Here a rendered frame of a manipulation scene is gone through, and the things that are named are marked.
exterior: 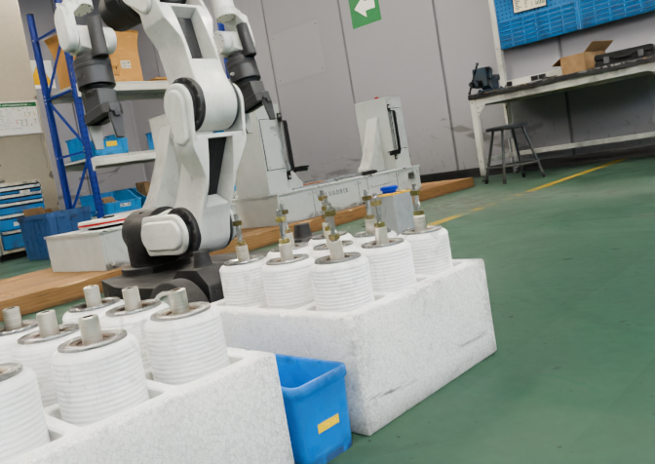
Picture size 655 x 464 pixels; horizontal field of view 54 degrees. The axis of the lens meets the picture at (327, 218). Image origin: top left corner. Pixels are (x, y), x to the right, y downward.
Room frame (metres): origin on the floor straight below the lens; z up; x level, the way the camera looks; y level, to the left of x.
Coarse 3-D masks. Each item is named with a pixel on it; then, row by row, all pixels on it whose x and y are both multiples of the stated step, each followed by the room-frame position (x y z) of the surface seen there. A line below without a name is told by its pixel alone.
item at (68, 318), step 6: (120, 300) 0.98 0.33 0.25; (108, 306) 0.95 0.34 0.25; (114, 306) 0.95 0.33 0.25; (66, 312) 0.96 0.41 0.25; (84, 312) 0.93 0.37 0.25; (90, 312) 0.93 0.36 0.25; (96, 312) 0.93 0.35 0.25; (102, 312) 0.93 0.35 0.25; (66, 318) 0.94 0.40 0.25; (72, 318) 0.93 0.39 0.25; (78, 318) 0.93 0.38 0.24
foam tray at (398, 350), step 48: (432, 288) 1.07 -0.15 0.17; (480, 288) 1.18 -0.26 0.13; (240, 336) 1.10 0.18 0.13; (288, 336) 1.01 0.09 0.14; (336, 336) 0.94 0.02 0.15; (384, 336) 0.97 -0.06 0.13; (432, 336) 1.05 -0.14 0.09; (480, 336) 1.16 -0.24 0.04; (384, 384) 0.95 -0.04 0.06; (432, 384) 1.04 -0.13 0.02
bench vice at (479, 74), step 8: (472, 72) 5.54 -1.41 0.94; (480, 72) 5.48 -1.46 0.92; (488, 72) 5.53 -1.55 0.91; (472, 80) 5.41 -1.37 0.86; (480, 80) 5.46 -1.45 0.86; (488, 80) 5.54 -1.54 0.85; (496, 80) 5.60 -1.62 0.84; (472, 88) 5.46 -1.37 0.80; (480, 88) 5.54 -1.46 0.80; (488, 88) 5.56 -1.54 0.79; (496, 88) 5.53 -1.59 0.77
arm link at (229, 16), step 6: (228, 6) 1.93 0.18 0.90; (216, 12) 1.93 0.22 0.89; (222, 12) 1.92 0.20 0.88; (228, 12) 1.92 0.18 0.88; (234, 12) 1.94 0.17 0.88; (240, 12) 1.95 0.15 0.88; (216, 18) 1.93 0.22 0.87; (222, 18) 1.94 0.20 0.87; (228, 18) 1.96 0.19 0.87; (234, 18) 1.97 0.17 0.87; (240, 18) 1.95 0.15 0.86; (246, 18) 1.96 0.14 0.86; (228, 24) 1.98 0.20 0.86; (234, 24) 1.97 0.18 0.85; (234, 30) 1.99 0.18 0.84; (252, 36) 1.96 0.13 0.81
